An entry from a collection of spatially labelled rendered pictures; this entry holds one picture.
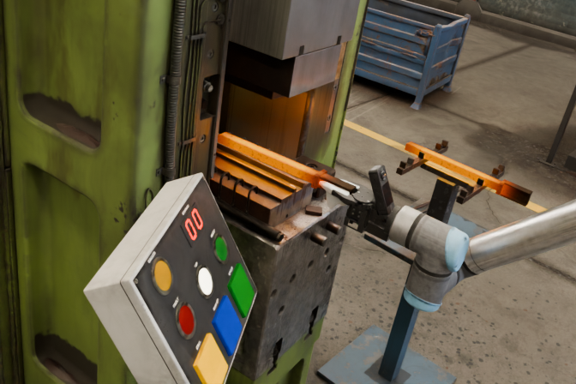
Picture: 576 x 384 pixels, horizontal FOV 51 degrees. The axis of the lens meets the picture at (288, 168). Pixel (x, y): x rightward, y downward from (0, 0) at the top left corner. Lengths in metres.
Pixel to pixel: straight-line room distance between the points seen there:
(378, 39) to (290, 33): 4.10
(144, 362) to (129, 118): 0.49
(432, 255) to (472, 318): 1.61
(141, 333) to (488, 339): 2.17
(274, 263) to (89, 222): 0.46
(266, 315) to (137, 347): 0.70
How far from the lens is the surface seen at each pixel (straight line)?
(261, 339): 1.65
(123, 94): 1.23
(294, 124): 1.81
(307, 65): 1.38
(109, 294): 0.90
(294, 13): 1.27
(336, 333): 2.66
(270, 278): 1.52
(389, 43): 5.32
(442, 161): 2.02
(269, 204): 1.50
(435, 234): 1.39
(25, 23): 1.48
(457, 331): 2.89
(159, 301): 0.93
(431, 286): 1.45
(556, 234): 1.42
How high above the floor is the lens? 1.75
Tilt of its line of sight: 27 degrees down
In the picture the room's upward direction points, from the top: 10 degrees clockwise
